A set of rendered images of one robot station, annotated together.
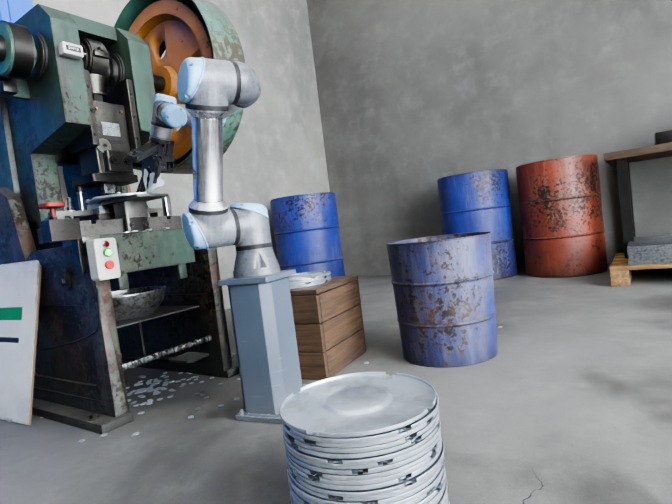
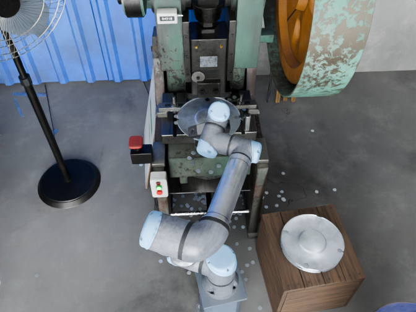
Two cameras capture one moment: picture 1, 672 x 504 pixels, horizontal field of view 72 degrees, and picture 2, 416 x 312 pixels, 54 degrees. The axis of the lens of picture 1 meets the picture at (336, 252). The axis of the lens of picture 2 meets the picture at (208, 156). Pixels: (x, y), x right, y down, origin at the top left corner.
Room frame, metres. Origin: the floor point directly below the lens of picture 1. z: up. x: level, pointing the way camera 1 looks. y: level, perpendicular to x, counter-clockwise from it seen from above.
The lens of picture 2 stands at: (1.01, -0.27, 2.10)
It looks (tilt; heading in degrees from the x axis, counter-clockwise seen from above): 50 degrees down; 53
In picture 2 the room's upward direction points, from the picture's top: straight up
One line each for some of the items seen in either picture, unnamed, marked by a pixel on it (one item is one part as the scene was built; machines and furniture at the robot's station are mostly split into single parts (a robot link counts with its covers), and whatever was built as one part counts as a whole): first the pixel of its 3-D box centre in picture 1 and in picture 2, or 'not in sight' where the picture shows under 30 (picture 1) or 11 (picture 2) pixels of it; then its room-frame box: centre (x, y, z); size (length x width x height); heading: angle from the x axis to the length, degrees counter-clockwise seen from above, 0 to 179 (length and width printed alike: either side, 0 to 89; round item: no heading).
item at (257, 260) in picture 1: (255, 259); (220, 277); (1.48, 0.26, 0.50); 0.15 x 0.15 x 0.10
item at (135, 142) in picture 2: (53, 214); (136, 146); (1.49, 0.89, 0.72); 0.07 x 0.06 x 0.08; 56
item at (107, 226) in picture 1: (113, 229); (207, 116); (1.90, 0.90, 0.68); 0.45 x 0.30 x 0.06; 146
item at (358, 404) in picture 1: (357, 399); not in sight; (0.84, -0.01, 0.25); 0.29 x 0.29 x 0.01
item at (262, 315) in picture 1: (266, 343); (218, 302); (1.48, 0.26, 0.23); 0.19 x 0.19 x 0.45; 66
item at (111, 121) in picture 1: (106, 138); (208, 60); (1.87, 0.86, 1.04); 0.17 x 0.15 x 0.30; 56
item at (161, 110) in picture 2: (68, 210); (172, 104); (1.76, 0.99, 0.76); 0.17 x 0.06 x 0.10; 146
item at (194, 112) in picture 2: (127, 198); (208, 117); (1.82, 0.79, 0.78); 0.29 x 0.29 x 0.01
